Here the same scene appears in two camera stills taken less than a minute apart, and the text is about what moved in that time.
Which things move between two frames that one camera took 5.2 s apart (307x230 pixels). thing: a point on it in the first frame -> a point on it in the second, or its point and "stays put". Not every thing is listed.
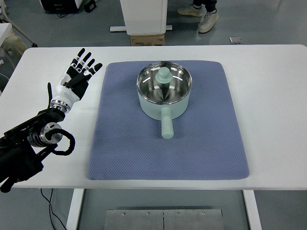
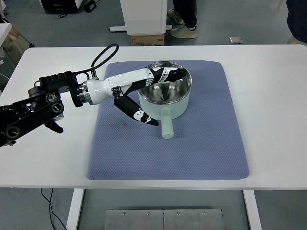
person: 206,9 -> 184,13
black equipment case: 59,6 stays put
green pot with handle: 164,89 stays put
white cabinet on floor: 144,17 stays put
